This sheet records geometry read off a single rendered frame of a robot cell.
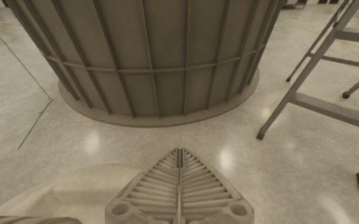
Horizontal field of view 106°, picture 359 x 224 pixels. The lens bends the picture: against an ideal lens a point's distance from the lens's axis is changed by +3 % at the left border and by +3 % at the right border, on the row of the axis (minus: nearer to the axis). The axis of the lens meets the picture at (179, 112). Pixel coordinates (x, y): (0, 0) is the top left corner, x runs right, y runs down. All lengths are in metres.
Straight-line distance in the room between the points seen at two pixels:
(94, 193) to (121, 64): 0.61
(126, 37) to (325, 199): 1.23
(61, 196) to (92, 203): 0.08
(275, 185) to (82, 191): 0.84
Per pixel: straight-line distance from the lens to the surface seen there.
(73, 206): 0.55
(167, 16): 0.73
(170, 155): 0.16
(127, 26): 0.76
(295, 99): 0.94
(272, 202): 0.89
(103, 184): 0.47
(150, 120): 1.01
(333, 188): 1.11
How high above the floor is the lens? 0.75
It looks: 44 degrees down
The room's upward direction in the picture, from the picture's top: straight up
